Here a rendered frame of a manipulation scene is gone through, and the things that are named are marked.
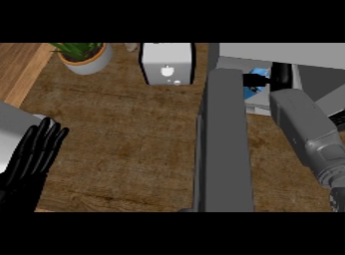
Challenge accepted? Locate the blue milk carton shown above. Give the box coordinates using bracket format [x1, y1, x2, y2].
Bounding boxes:
[242, 67, 272, 101]

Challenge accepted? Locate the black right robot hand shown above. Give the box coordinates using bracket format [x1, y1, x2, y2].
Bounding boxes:
[241, 62, 296, 95]

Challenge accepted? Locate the white toaster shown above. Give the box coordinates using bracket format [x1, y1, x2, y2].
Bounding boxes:
[139, 42, 196, 87]

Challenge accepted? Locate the grey microwave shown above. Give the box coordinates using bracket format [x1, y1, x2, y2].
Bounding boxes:
[207, 42, 345, 132]

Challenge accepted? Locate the pale grey block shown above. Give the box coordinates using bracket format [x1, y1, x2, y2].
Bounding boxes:
[0, 94, 50, 174]

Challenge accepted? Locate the small beige object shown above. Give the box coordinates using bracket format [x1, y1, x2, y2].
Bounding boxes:
[124, 42, 140, 53]

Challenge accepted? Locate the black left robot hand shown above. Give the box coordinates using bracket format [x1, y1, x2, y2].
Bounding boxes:
[0, 117, 71, 213]

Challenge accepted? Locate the potted green plant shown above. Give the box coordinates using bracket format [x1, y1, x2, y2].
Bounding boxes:
[49, 42, 115, 76]

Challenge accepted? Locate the dark grey microwave door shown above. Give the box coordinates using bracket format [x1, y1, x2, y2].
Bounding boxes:
[192, 67, 256, 213]

